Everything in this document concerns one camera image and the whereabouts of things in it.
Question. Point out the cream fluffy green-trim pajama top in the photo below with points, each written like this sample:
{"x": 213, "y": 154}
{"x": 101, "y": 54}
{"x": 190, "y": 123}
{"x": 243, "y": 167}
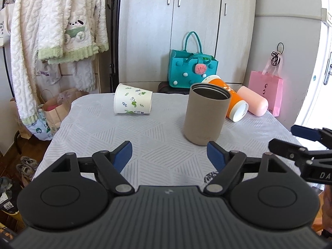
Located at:
{"x": 75, "y": 31}

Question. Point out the pink cup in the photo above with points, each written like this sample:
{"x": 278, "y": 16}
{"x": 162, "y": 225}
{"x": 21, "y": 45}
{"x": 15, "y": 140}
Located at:
{"x": 255, "y": 103}

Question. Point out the green-print white bag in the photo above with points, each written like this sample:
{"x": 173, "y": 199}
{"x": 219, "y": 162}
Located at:
{"x": 39, "y": 129}

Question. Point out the pink paper gift bag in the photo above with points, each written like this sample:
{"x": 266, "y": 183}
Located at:
{"x": 267, "y": 88}

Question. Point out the white door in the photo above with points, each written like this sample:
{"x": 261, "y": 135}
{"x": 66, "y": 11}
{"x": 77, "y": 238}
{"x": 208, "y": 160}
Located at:
{"x": 315, "y": 88}

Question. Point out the grey patterned tablecloth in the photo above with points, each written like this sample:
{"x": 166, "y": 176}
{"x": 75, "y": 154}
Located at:
{"x": 145, "y": 134}

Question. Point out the beige sneaker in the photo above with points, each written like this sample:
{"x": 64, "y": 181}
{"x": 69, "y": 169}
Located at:
{"x": 25, "y": 172}
{"x": 30, "y": 161}

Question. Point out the brown paper bag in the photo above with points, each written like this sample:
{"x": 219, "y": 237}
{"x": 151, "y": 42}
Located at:
{"x": 59, "y": 106}

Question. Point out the dark stool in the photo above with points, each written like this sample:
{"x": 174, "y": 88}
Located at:
{"x": 168, "y": 89}

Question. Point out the cream fluffy robe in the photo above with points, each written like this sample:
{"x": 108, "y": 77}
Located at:
{"x": 24, "y": 57}

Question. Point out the black tripod stand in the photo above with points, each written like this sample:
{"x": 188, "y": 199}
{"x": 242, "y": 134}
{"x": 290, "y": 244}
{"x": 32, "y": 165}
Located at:
{"x": 112, "y": 44}

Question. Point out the white leaf-print paper cup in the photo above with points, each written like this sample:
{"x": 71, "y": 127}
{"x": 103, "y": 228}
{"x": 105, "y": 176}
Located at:
{"x": 132, "y": 99}

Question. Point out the white canvas tote bag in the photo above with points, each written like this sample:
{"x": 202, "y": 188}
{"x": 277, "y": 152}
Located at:
{"x": 5, "y": 26}

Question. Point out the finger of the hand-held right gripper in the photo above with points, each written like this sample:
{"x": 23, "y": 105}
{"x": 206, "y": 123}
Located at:
{"x": 285, "y": 147}
{"x": 304, "y": 132}

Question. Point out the person's right hand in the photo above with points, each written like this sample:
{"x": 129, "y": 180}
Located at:
{"x": 328, "y": 207}

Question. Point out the white plastic bag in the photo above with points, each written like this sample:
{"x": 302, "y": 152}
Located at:
{"x": 48, "y": 72}

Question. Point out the teal felt tote bag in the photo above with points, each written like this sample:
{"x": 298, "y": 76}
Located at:
{"x": 181, "y": 70}

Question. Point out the beige cup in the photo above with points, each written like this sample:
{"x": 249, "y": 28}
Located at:
{"x": 205, "y": 119}

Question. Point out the black clothes rack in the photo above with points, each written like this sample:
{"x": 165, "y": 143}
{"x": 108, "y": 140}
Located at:
{"x": 7, "y": 67}

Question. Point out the dark shoes pile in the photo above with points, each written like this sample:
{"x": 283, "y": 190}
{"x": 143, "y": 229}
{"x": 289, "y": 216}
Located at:
{"x": 7, "y": 194}

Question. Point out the orange cup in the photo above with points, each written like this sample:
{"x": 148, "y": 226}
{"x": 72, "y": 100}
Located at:
{"x": 234, "y": 98}

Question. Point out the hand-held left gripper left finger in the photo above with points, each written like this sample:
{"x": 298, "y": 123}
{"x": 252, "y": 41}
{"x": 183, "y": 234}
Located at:
{"x": 123, "y": 155}

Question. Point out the white wardrobe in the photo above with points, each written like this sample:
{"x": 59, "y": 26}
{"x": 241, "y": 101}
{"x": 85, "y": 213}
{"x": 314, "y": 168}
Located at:
{"x": 145, "y": 31}

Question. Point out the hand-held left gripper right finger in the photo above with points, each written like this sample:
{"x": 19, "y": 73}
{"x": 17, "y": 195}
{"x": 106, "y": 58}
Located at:
{"x": 215, "y": 155}

